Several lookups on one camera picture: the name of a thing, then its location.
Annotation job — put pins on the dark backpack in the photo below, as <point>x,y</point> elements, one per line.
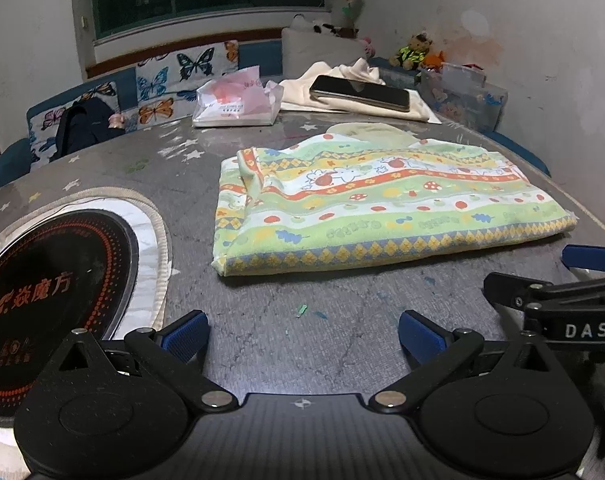
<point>85,127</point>

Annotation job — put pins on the large butterfly print cushion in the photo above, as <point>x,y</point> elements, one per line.
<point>182,80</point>

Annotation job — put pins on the clear plastic storage box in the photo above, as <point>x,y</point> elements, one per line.
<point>462,95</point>

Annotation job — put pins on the pink plush toy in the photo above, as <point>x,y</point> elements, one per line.
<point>369,47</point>

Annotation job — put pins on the small green paper scrap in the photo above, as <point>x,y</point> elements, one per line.
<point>301,310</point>

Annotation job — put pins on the pale yellow cloth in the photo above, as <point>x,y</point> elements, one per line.
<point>377,132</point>

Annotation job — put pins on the beige pillow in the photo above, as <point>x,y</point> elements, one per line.
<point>317,50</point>

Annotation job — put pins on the black round induction cooktop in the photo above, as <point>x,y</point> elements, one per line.
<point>47,300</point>

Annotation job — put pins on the black smartphone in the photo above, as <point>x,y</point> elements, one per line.
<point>360,92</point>

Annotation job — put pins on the cream cloth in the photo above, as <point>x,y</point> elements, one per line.
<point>332,70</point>

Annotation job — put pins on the pink tissue packet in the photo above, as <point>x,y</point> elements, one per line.
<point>232,100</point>

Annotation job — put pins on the green patterned towel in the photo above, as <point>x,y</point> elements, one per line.
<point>382,210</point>

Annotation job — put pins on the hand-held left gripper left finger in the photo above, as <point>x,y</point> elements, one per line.
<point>185,335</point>

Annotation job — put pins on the brown teddy bear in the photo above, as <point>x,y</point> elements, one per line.
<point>412,52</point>

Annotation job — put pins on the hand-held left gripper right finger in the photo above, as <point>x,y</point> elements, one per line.
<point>422,336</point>

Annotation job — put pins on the orange plush toy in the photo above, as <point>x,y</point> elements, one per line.
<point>434,59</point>

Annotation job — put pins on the small butterfly print cushion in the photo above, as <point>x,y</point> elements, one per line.
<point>45,125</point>

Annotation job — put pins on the blue sofa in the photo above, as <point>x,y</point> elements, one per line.
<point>7,160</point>

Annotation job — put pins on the black and white plush toy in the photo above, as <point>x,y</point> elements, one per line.
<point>317,25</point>

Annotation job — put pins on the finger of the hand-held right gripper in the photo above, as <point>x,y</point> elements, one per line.
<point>594,258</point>
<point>512,287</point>

